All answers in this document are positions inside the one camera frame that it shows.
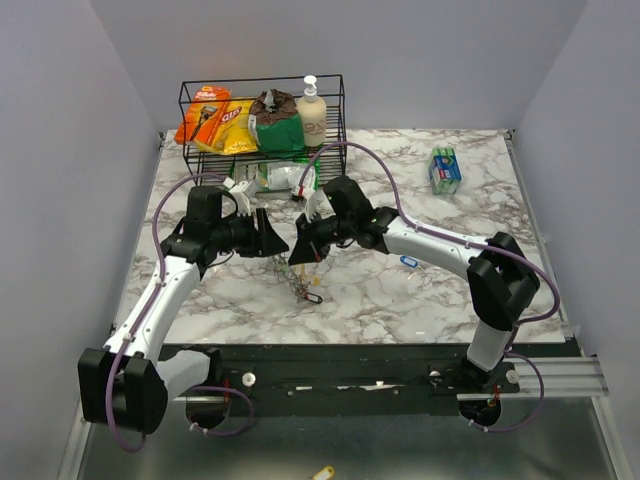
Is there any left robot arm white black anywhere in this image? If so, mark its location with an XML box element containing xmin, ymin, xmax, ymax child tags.
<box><xmin>78</xmin><ymin>186</ymin><xmax>289</xmax><ymax>434</ymax></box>

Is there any blue tag loose key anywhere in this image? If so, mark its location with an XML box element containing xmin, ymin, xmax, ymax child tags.
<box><xmin>400</xmin><ymin>255</ymin><xmax>425</xmax><ymax>280</ymax></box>

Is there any yellow key tag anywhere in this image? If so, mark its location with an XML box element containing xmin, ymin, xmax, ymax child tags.
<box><xmin>294</xmin><ymin>265</ymin><xmax>321</xmax><ymax>287</ymax></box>

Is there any black key tag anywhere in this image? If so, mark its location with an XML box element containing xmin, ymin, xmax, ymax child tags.
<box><xmin>304</xmin><ymin>292</ymin><xmax>323</xmax><ymax>305</ymax></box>

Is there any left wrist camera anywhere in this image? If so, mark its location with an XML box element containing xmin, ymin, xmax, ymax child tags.
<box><xmin>223</xmin><ymin>177</ymin><xmax>260</xmax><ymax>216</ymax></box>

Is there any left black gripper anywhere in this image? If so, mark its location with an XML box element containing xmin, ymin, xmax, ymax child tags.
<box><xmin>212</xmin><ymin>207</ymin><xmax>291</xmax><ymax>258</ymax></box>

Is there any cream soap pump bottle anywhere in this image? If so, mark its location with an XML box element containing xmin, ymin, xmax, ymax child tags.
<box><xmin>296</xmin><ymin>75</ymin><xmax>327</xmax><ymax>147</ymax></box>

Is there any black wire rack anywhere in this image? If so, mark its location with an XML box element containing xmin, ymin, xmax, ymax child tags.
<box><xmin>174</xmin><ymin>74</ymin><xmax>347</xmax><ymax>184</ymax></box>

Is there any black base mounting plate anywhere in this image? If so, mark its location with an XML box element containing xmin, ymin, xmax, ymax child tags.
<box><xmin>159</xmin><ymin>343</ymin><xmax>577</xmax><ymax>428</ymax></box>

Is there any aluminium rail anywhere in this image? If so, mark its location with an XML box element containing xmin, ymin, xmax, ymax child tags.
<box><xmin>456</xmin><ymin>355</ymin><xmax>610</xmax><ymax>402</ymax></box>

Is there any green brown bag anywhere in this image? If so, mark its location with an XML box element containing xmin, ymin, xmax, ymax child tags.
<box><xmin>248</xmin><ymin>89</ymin><xmax>305</xmax><ymax>157</ymax></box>

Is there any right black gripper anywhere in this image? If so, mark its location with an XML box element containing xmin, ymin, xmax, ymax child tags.
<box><xmin>288</xmin><ymin>210</ymin><xmax>354</xmax><ymax>266</ymax></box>

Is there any yellow tag on floor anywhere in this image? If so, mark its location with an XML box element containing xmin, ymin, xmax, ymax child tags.
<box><xmin>311</xmin><ymin>466</ymin><xmax>335</xmax><ymax>480</ymax></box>

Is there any green white snack bag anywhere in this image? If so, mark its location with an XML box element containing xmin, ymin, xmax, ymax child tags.
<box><xmin>231</xmin><ymin>154</ymin><xmax>310</xmax><ymax>195</ymax></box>

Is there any orange razor package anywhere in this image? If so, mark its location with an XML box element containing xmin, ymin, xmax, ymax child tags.
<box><xmin>174</xmin><ymin>85</ymin><xmax>232</xmax><ymax>151</ymax></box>

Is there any blue green sponge pack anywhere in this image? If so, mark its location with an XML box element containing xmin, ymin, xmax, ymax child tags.
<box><xmin>428</xmin><ymin>147</ymin><xmax>462</xmax><ymax>195</ymax></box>

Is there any yellow chips bag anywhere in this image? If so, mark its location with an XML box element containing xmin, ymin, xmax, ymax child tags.
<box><xmin>193</xmin><ymin>99</ymin><xmax>258</xmax><ymax>156</ymax></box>

